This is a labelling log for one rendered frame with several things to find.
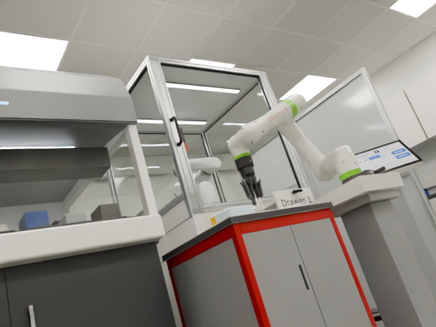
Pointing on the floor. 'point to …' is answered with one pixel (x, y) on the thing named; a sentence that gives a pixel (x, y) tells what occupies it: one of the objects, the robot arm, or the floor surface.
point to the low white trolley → (268, 272)
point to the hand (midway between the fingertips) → (258, 204)
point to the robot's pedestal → (388, 261)
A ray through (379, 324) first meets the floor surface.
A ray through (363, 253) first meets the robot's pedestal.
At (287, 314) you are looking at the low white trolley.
